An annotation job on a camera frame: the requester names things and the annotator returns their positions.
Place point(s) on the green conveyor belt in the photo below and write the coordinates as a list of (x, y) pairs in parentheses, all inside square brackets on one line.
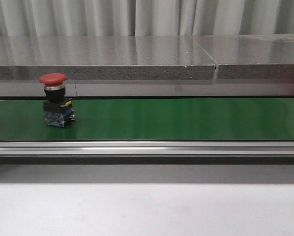
[(154, 119)]

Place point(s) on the white base panel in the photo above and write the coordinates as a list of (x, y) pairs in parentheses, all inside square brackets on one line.
[(110, 88)]

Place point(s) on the grey stone slab left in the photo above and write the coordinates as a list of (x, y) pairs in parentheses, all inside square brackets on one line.
[(93, 58)]

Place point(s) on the grey stone slab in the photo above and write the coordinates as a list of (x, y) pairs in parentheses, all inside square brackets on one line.
[(251, 57), (93, 58)]

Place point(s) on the grey stone slab right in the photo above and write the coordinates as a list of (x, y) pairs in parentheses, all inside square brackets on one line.
[(251, 57)]

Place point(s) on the grey curtain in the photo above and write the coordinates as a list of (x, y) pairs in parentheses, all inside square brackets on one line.
[(145, 17)]

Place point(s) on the aluminium conveyor frame rail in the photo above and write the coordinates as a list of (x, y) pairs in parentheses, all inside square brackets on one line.
[(149, 148)]

